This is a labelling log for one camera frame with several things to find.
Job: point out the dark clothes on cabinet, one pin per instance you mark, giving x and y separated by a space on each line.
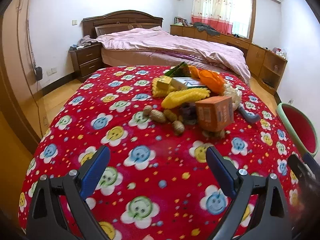
207 28

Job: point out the red smiley flower blanket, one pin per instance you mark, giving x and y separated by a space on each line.
157 184

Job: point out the dark wooden headboard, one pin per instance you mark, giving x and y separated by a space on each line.
118 21

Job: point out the white medicine box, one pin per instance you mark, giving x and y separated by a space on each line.
183 83

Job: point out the orange mesh bag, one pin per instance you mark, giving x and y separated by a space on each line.
212 80

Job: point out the small orange bag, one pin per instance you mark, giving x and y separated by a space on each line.
194 72

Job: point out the purple wrapper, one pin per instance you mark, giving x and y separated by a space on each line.
188 113

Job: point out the peanut shell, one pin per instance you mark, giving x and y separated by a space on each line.
157 116
178 127
170 115

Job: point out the red bin with green rim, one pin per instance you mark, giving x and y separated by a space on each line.
300 129

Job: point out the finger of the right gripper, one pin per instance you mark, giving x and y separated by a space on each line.
300 170
312 164

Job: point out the white crumpled tissue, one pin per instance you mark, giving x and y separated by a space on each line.
234 93

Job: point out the green mosquito coil box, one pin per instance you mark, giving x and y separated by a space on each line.
181 70

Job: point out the yellow foam net mat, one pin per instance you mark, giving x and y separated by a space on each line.
161 93

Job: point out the pink quilt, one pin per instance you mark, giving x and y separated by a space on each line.
180 46

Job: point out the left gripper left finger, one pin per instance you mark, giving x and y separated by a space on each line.
92 170

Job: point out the books on cabinet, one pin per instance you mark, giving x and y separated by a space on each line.
181 21

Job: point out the long wooden cabinet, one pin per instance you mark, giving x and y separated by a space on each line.
253 54

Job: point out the orange cardboard box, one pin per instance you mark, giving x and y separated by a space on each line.
215 113

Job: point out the small yellow box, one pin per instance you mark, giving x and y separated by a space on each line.
164 82

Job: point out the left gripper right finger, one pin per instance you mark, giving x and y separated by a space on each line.
224 172

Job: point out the floral curtain with red hem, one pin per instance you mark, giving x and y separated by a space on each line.
215 13

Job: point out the walnut shell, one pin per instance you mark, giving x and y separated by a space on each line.
147 110

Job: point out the black power adapter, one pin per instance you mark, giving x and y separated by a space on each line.
38 73

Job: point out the clothes on nightstand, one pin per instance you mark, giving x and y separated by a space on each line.
83 42

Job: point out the dark wooden nightstand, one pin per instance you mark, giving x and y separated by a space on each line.
86 61

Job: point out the corner wooden shelf unit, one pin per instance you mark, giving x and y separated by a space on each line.
271 72

